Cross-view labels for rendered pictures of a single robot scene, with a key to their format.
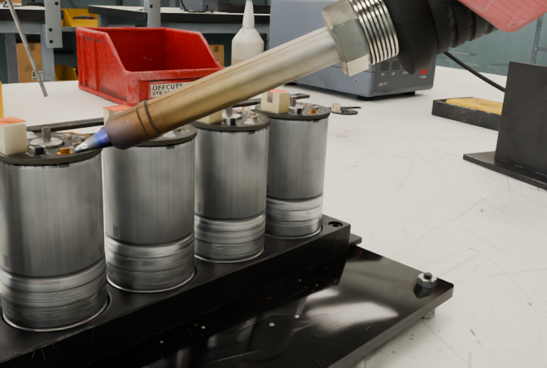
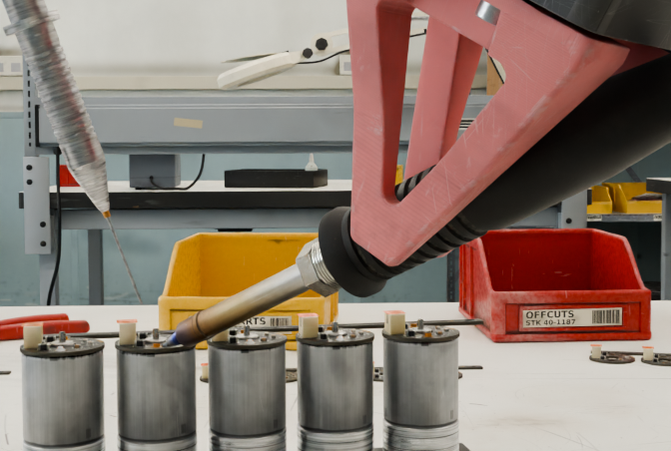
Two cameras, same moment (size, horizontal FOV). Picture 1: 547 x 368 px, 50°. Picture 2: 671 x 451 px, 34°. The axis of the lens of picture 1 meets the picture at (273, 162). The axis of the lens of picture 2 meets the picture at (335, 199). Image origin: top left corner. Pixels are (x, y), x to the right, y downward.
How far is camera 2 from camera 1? 0.22 m
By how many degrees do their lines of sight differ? 38
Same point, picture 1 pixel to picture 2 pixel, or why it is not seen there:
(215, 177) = (306, 388)
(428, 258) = not seen: outside the picture
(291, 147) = (400, 369)
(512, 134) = not seen: outside the picture
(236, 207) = (323, 418)
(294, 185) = (404, 409)
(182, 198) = (258, 398)
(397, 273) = not seen: outside the picture
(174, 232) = (249, 427)
